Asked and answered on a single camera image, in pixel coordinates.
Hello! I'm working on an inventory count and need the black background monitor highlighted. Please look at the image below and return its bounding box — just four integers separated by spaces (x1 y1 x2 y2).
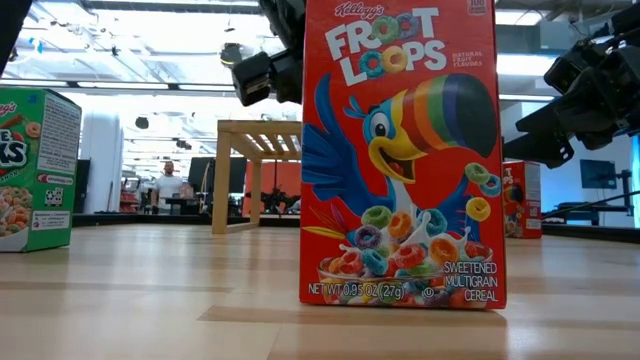
188 157 249 194

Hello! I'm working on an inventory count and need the black round ceiling device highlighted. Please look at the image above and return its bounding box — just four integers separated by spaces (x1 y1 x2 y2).
219 42 244 66

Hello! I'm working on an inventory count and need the wooden slatted shelf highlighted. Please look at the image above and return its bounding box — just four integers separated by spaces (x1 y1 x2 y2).
211 119 304 236

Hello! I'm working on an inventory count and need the black background desk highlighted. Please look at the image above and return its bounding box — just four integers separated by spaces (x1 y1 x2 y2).
542 202 635 226

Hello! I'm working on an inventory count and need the black wall monitor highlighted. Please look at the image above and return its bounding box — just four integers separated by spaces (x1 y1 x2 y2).
579 158 618 190

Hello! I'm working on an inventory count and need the red Froot Loops cereal box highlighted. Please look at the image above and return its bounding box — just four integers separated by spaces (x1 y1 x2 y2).
502 159 543 240
298 0 508 310

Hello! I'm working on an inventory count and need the orange partition panel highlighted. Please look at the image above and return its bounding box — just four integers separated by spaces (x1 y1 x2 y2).
242 160 302 216

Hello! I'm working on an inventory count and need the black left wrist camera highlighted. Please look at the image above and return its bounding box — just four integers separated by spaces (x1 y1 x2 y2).
231 51 275 108

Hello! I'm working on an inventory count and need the person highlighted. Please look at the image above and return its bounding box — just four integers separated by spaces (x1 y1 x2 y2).
151 160 187 214

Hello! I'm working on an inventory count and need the green Apple Jacks cereal box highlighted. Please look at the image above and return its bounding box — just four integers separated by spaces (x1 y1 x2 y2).
0 87 83 254

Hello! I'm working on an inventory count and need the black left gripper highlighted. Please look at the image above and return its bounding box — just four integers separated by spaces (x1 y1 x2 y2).
257 0 307 105

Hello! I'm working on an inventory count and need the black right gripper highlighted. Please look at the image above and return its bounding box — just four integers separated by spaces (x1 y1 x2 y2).
503 29 640 170

